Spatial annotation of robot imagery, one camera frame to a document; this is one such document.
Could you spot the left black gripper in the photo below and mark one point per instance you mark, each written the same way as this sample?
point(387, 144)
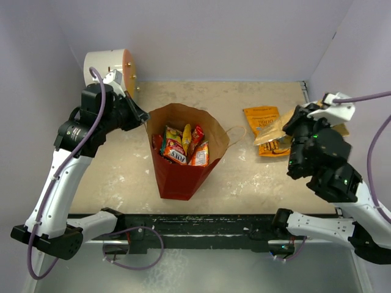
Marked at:
point(137, 116)

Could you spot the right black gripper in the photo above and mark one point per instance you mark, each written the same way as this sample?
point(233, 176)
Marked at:
point(300, 115)

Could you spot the brown chips bag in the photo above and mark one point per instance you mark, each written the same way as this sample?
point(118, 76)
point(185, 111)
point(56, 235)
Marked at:
point(274, 131)

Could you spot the yellow snack packet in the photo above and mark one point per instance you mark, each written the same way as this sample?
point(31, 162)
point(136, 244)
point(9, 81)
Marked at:
point(186, 138)

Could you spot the red paper bag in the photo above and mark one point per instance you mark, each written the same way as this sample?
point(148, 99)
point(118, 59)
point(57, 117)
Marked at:
point(175, 181)

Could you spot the red snack packet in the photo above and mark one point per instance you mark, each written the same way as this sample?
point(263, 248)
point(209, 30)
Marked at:
point(196, 137)

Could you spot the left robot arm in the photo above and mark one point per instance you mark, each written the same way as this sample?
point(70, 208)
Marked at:
point(103, 109)

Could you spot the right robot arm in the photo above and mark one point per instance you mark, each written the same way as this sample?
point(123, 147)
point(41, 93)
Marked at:
point(321, 153)

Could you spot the Fox's candy packet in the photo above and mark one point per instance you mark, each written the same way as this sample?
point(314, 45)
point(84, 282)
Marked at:
point(172, 148)

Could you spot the white cylinder device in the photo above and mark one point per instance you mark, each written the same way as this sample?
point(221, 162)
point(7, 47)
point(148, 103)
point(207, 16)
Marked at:
point(105, 62)

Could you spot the orange snack packet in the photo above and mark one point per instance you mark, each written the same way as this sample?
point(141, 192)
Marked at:
point(200, 157)

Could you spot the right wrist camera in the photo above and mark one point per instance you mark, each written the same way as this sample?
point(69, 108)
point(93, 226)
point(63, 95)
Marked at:
point(334, 108)

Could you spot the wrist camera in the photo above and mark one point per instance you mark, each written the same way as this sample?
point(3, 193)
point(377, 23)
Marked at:
point(334, 108)
point(114, 79)

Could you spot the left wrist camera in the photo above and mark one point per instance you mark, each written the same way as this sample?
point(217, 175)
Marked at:
point(114, 79)

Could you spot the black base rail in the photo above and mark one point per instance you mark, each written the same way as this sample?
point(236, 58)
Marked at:
point(252, 232)

